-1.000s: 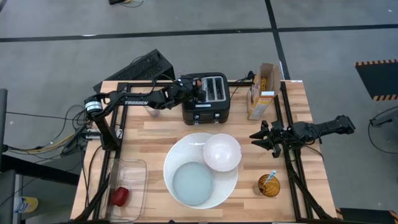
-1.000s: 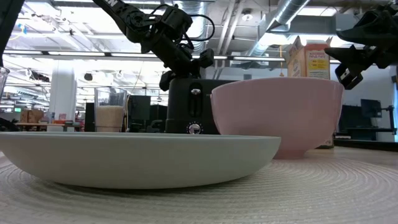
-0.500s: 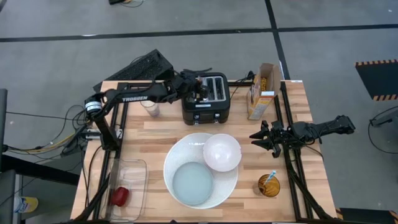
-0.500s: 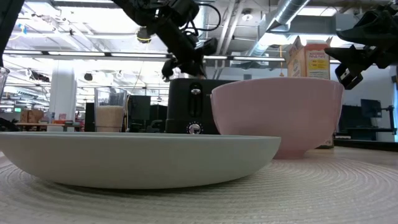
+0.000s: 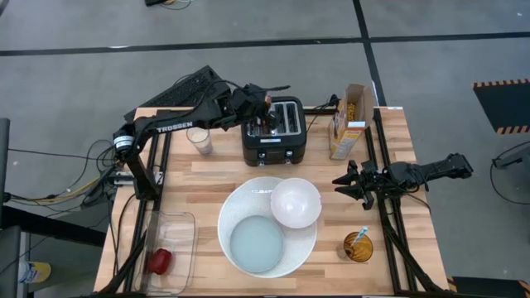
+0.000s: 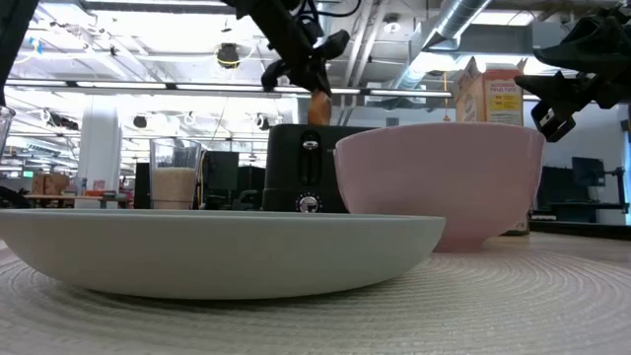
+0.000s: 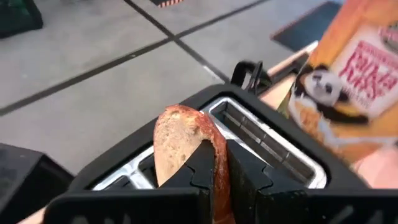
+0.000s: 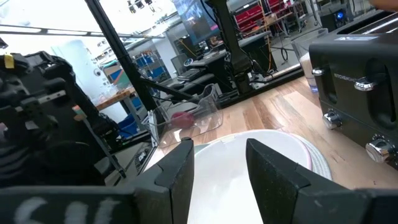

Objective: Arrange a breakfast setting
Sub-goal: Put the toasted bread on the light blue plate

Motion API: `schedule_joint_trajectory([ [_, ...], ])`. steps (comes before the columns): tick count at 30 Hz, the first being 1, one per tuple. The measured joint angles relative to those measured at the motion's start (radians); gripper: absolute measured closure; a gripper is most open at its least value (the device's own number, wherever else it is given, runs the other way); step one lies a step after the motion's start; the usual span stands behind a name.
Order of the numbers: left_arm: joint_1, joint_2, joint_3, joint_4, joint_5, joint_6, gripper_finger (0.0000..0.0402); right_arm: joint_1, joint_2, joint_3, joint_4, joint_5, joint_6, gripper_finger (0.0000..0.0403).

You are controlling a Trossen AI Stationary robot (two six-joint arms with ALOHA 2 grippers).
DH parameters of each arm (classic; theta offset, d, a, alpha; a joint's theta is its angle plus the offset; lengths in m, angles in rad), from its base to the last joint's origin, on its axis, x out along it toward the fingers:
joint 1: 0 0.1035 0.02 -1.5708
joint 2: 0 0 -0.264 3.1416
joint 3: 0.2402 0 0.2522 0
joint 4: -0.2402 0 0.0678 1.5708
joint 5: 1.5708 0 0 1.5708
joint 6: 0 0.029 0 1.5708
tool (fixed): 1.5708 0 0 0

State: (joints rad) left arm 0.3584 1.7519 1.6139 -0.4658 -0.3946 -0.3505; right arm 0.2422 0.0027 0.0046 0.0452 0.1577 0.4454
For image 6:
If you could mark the brown cardboard box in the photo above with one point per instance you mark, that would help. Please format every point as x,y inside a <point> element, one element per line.
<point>49,183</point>

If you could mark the round woven beige placemat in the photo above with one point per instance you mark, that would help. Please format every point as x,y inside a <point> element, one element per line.
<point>493,305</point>

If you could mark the black toaster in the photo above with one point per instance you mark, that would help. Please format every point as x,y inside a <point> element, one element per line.
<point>286,167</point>

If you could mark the pink bowl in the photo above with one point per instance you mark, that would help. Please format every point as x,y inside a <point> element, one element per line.
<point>443,182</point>

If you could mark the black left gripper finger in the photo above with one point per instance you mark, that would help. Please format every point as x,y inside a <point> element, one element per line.
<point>323,79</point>
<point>305,79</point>

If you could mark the wooden background table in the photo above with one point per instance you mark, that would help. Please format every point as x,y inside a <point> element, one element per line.
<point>74,198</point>

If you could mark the white pillar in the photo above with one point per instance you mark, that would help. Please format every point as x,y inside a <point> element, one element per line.
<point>100,148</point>

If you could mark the black ceiling dome camera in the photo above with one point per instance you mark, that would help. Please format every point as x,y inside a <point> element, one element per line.
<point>228,55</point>

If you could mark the black background computer monitor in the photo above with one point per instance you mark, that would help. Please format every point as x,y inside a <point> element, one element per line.
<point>222,170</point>

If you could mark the brown toast slice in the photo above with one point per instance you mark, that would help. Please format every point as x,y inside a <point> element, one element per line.
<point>319,109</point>

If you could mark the large grey plate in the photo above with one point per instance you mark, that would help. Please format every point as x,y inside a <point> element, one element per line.
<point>207,256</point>

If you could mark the orange and white cereal box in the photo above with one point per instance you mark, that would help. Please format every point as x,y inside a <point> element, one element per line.
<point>503,98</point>

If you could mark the silver slanted ceiling duct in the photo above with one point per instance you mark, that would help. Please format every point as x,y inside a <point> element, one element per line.
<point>443,29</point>

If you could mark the black monitor on arm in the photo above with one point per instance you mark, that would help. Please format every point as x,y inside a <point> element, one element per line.
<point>588,171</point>

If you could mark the glass of milk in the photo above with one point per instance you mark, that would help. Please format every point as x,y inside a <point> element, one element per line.
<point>173,187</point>

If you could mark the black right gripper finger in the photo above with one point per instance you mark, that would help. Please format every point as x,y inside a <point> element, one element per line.
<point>596,44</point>
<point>562,93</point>

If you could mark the long ceiling light bar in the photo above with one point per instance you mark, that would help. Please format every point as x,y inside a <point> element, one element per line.
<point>217,87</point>

